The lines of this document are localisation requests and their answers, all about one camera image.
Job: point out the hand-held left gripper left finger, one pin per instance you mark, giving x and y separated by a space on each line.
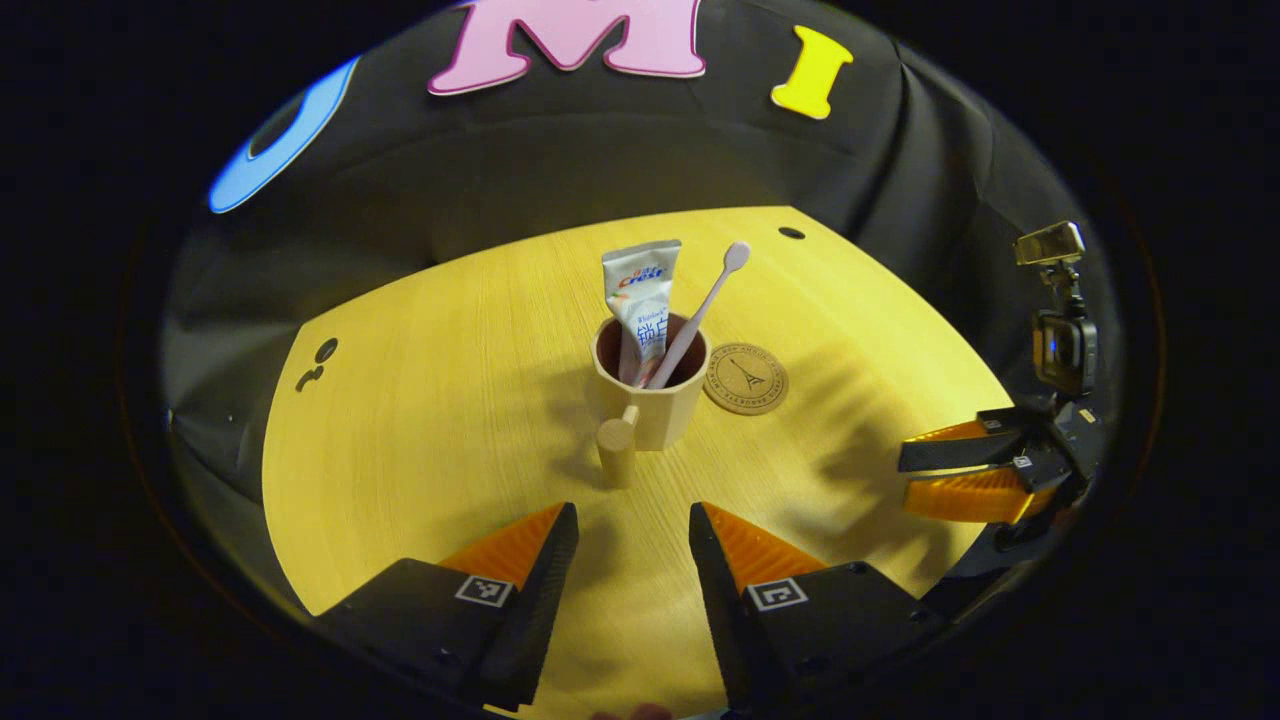
540 610

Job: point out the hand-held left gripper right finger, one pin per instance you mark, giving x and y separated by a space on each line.
720 610

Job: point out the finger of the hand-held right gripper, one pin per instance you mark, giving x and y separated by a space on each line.
970 495
960 452

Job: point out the round cork coaster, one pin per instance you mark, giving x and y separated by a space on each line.
746 379

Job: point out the white toothbrush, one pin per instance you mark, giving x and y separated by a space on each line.
705 310

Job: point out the white toothpaste tube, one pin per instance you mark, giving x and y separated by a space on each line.
642 290

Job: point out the wooden desktop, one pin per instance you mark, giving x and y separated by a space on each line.
420 420

